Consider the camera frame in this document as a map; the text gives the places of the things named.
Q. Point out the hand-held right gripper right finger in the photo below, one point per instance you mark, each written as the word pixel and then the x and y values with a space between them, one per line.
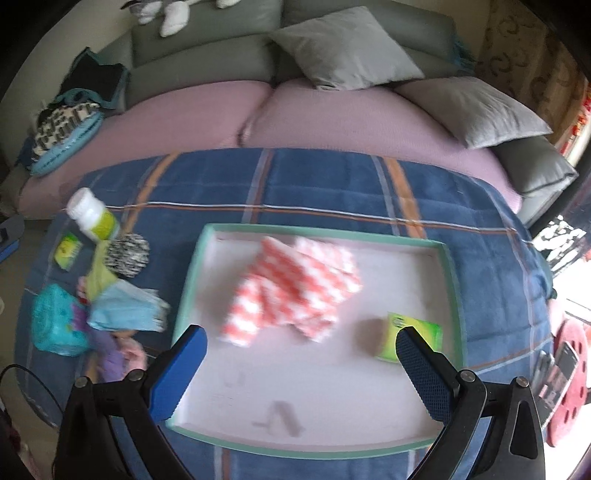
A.
pixel 422 369

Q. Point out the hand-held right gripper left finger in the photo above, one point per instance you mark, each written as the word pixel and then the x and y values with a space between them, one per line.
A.
pixel 180 369

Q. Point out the pink scrunchie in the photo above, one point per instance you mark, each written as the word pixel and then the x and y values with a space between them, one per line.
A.
pixel 134 353

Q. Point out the purple cloth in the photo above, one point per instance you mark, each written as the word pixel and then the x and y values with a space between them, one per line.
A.
pixel 111 355

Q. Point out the light blue face masks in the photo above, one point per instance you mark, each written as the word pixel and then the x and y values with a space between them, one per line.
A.
pixel 124 307

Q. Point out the light green cloth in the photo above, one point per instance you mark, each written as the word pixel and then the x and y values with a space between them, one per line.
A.
pixel 101 277

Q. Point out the red white checkered cloth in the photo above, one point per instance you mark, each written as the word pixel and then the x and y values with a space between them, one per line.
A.
pixel 286 290

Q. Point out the teal tissue pack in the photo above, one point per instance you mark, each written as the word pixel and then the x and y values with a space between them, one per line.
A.
pixel 53 323

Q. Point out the black phone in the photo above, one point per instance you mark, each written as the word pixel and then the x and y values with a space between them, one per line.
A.
pixel 561 369

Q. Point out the red round stool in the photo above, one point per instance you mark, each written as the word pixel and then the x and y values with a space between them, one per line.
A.
pixel 572 415

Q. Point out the small green packet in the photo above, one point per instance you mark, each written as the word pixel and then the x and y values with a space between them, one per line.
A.
pixel 68 250

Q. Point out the white bottle with green label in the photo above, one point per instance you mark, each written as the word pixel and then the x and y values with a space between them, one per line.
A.
pixel 90 212

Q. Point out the black white patterned cloth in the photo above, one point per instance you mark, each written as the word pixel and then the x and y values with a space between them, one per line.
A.
pixel 558 244

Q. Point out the blue plaid blanket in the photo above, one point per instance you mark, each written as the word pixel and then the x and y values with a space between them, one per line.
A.
pixel 323 184

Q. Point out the blue black slipper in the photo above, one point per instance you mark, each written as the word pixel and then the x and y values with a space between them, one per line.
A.
pixel 11 240

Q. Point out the grey pillow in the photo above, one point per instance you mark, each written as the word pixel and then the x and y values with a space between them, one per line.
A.
pixel 346 46
pixel 475 110

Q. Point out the pink sofa cover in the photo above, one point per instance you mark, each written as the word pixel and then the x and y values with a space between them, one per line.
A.
pixel 323 120

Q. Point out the dark cloth with teal trim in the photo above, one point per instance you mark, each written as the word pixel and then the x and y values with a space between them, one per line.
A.
pixel 92 78

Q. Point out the grey sofa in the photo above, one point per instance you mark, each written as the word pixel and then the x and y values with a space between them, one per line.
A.
pixel 207 60

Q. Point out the beige patterned curtain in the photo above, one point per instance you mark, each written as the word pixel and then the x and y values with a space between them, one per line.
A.
pixel 521 55

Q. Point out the white grey stuffed toy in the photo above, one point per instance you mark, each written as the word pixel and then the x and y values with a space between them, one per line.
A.
pixel 173 18

